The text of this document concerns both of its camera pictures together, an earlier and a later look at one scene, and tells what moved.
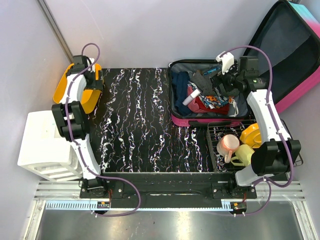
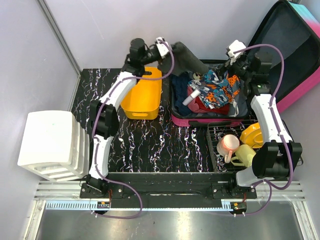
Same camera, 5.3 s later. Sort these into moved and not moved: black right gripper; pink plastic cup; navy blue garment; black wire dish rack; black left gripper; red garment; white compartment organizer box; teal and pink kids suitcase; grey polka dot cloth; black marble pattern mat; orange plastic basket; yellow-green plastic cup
Moved: orange plastic basket; black left gripper; black right gripper; grey polka dot cloth
Not moved: pink plastic cup; teal and pink kids suitcase; white compartment organizer box; red garment; black marble pattern mat; yellow-green plastic cup; black wire dish rack; navy blue garment
